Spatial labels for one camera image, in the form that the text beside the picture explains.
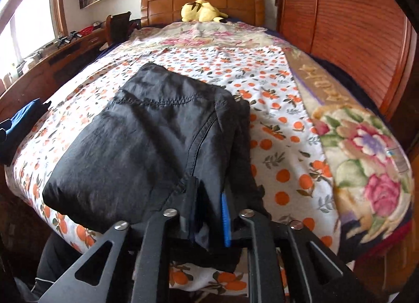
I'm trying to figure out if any yellow plush toy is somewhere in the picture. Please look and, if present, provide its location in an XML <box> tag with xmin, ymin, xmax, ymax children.
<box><xmin>180</xmin><ymin>0</ymin><xmax>229</xmax><ymax>23</ymax></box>

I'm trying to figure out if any wooden louvered wardrobe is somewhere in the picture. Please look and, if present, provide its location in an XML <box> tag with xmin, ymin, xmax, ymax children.
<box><xmin>276</xmin><ymin>0</ymin><xmax>418</xmax><ymax>119</ymax></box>

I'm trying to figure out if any wooden chair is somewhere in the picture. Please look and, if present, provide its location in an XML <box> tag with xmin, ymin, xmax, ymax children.
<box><xmin>104</xmin><ymin>12</ymin><xmax>141</xmax><ymax>46</ymax></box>

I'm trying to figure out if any orange print white bedsheet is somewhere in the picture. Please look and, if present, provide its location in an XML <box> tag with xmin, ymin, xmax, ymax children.
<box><xmin>4</xmin><ymin>42</ymin><xmax>342</xmax><ymax>297</ymax></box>

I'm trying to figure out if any black jacket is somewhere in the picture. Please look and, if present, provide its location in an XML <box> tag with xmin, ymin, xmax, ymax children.
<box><xmin>43</xmin><ymin>63</ymin><xmax>265</xmax><ymax>273</ymax></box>

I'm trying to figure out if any wooden headboard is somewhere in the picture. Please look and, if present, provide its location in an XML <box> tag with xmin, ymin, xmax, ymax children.
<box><xmin>141</xmin><ymin>0</ymin><xmax>265</xmax><ymax>27</ymax></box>

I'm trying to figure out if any red bowl on desk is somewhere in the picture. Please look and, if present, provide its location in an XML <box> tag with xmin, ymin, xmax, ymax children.
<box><xmin>78</xmin><ymin>26</ymin><xmax>94</xmax><ymax>36</ymax></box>

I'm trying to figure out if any wooden desk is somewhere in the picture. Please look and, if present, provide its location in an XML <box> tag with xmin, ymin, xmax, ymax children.
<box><xmin>0</xmin><ymin>29</ymin><xmax>106</xmax><ymax>120</ymax></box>

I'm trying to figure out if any floral pink blanket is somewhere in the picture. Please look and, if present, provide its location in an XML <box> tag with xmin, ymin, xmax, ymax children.
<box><xmin>130</xmin><ymin>22</ymin><xmax>414</xmax><ymax>260</ymax></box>

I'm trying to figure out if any folded blue garment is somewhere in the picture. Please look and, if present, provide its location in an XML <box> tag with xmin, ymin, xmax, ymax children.
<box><xmin>1</xmin><ymin>98</ymin><xmax>51</xmax><ymax>166</ymax></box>

